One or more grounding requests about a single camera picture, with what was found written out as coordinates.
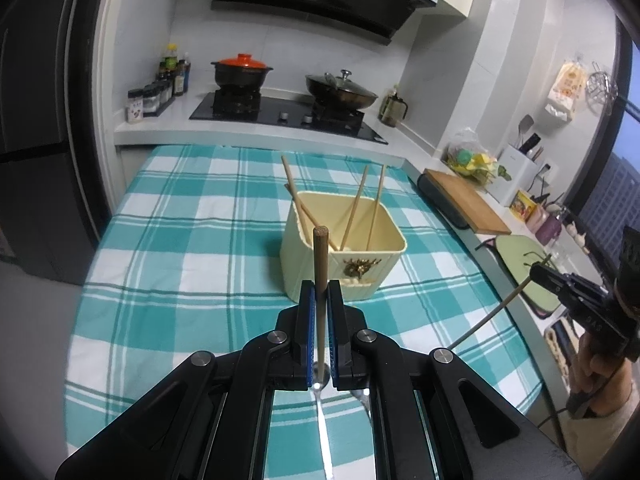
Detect green pan lid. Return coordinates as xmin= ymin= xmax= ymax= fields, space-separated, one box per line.
xmin=487 ymin=234 xmax=571 ymax=318

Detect yellow cap sauce bottle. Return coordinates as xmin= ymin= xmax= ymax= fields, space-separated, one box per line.
xmin=160 ymin=43 xmax=180 ymax=83

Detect large oval steel spoon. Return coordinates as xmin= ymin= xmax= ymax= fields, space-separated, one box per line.
xmin=352 ymin=389 xmax=373 ymax=423

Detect yellow printed box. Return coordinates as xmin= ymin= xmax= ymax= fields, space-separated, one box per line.
xmin=510 ymin=190 xmax=536 ymax=221

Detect grey spatula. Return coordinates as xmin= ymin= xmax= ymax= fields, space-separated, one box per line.
xmin=517 ymin=115 xmax=536 ymax=148

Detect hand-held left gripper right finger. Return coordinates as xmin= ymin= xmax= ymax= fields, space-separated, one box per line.
xmin=327 ymin=282 xmax=583 ymax=480

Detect black wok glass lid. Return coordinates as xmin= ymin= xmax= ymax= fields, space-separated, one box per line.
xmin=305 ymin=69 xmax=379 ymax=111

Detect dark window frame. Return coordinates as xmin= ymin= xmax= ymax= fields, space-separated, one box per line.
xmin=570 ymin=25 xmax=640 ymax=271

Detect hanging wire rack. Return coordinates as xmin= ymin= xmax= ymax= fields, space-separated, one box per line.
xmin=585 ymin=61 xmax=619 ymax=103

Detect black tray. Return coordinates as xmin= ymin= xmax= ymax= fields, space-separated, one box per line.
xmin=416 ymin=172 xmax=473 ymax=231

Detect black knife handles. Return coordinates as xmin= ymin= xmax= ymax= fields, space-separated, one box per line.
xmin=520 ymin=132 xmax=545 ymax=161

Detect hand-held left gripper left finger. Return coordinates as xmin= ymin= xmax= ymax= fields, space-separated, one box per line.
xmin=55 ymin=282 xmax=317 ymax=480

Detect hanging printed paper pack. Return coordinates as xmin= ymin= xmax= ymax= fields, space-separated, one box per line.
xmin=544 ymin=59 xmax=588 ymax=121

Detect dark glass pitcher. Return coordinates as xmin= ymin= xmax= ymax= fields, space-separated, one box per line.
xmin=378 ymin=85 xmax=411 ymax=128

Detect cream plastic utensil container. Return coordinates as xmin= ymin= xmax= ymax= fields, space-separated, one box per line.
xmin=279 ymin=190 xmax=407 ymax=303

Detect black clay pot orange lid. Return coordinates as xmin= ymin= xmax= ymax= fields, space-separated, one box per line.
xmin=210 ymin=53 xmax=274 ymax=90

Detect purple cup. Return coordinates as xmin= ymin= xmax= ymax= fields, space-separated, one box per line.
xmin=535 ymin=212 xmax=563 ymax=246

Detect dark sauce bottle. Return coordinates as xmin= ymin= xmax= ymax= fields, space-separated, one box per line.
xmin=172 ymin=52 xmax=192 ymax=96

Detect plastic bag of sponges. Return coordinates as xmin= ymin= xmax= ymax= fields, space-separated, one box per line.
xmin=445 ymin=127 xmax=513 ymax=183

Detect black gas stove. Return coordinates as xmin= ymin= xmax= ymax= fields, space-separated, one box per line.
xmin=189 ymin=89 xmax=390 ymax=145

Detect teal plaid tablecloth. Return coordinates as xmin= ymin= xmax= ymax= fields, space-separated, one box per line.
xmin=65 ymin=144 xmax=543 ymax=480

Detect white knife holder box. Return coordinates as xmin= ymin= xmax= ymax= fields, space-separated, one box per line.
xmin=487 ymin=144 xmax=546 ymax=207

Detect person's right hand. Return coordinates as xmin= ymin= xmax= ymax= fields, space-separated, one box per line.
xmin=567 ymin=332 xmax=633 ymax=418

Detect wooden beaded roller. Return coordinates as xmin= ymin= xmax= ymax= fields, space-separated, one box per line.
xmin=545 ymin=320 xmax=571 ymax=376

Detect wooden cutting board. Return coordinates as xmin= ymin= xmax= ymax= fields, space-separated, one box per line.
xmin=424 ymin=169 xmax=513 ymax=236

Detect row of spice jars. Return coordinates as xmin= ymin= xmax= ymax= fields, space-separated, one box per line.
xmin=126 ymin=80 xmax=176 ymax=125

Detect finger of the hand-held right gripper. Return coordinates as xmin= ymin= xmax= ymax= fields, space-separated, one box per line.
xmin=529 ymin=266 xmax=603 ymax=322
xmin=537 ymin=263 xmax=610 ymax=302

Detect dark grey refrigerator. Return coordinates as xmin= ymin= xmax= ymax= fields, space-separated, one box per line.
xmin=0 ymin=0 xmax=108 ymax=286

